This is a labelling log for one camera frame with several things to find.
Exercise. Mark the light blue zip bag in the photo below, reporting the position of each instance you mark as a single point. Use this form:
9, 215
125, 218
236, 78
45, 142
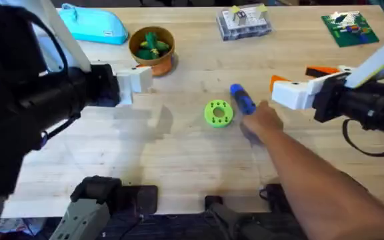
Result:
95, 25

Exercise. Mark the blue electric screwdriver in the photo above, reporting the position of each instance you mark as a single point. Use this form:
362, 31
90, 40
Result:
243, 98

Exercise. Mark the brown tub with green toys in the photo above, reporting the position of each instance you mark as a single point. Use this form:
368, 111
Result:
152, 46

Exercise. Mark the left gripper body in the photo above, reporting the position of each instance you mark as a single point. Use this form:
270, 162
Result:
78, 90

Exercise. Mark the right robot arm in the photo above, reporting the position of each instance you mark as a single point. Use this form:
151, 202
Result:
375, 63

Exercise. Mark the green disc with holes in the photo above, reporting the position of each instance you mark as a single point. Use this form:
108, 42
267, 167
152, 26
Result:
212, 116

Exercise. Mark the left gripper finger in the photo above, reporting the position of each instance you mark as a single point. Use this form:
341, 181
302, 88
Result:
141, 79
124, 90

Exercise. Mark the green board with toy blocks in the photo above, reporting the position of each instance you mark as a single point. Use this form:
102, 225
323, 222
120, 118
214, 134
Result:
350, 30

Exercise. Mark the clear box with small parts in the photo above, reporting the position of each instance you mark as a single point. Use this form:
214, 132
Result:
243, 23

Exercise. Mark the person's forearm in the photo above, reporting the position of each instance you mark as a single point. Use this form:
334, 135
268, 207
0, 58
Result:
328, 193

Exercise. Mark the person's hand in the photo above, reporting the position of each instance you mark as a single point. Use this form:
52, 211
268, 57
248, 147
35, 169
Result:
262, 121

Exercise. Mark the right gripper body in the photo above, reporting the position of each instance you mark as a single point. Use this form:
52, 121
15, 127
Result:
362, 100

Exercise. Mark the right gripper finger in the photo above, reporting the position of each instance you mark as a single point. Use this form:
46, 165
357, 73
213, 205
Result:
322, 71
290, 95

